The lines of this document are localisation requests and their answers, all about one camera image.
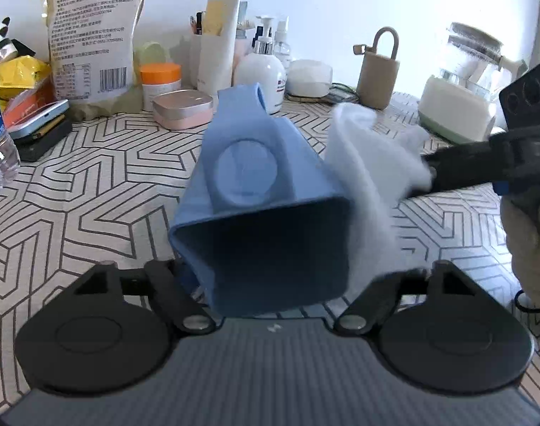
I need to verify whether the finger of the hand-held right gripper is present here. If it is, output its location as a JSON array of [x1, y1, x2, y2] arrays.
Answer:
[[423, 124, 540, 170], [407, 155, 540, 198]]

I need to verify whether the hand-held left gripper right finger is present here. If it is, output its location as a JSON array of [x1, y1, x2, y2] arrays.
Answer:
[[334, 261, 479, 335]]

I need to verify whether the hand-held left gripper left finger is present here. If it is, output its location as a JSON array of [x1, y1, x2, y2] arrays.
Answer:
[[72, 260, 217, 333]]

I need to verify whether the blue plastic container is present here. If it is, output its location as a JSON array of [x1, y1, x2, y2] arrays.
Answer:
[[169, 82, 355, 317]]

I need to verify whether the white cloth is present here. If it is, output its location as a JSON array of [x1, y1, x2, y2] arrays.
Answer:
[[325, 102, 435, 287]]

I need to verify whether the white round container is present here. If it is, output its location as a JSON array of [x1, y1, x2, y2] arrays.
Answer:
[[287, 59, 334, 96]]

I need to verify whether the person's right hand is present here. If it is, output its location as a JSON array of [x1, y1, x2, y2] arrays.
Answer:
[[500, 186, 540, 307]]

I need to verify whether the glass kettle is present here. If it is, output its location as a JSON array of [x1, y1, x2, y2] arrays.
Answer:
[[439, 22, 529, 96]]

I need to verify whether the geometric patterned tablecloth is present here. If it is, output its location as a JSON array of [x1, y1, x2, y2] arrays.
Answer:
[[0, 91, 540, 413]]

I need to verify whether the pink case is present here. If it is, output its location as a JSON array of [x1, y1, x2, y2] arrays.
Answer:
[[151, 89, 214, 131]]

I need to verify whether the black flat box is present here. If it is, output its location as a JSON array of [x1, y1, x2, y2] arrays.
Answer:
[[13, 115, 73, 163]]

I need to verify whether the orange lid jar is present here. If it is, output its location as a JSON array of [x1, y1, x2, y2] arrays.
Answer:
[[139, 63, 182, 109]]

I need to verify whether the silver tin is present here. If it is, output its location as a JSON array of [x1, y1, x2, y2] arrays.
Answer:
[[8, 99, 70, 140]]

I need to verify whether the clear spray bottle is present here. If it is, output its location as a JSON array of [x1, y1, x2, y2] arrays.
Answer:
[[274, 15, 294, 70]]

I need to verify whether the white pen cup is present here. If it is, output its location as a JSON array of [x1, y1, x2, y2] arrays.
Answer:
[[189, 31, 209, 90]]

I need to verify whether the white pump bottle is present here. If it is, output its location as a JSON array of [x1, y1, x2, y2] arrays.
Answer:
[[232, 15, 287, 115]]

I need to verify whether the white tube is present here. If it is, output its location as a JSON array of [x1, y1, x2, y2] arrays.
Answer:
[[197, 0, 243, 96]]

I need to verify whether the yellow packet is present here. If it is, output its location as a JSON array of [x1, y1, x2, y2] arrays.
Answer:
[[0, 54, 53, 100]]

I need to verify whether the large printed food bag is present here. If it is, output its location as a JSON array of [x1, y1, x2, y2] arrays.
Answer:
[[39, 0, 160, 120]]

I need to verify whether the panda toy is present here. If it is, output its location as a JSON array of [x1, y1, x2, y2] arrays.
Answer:
[[0, 18, 31, 63]]

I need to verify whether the beige loop handle bottle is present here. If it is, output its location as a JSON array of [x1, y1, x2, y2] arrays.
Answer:
[[353, 27, 401, 110]]

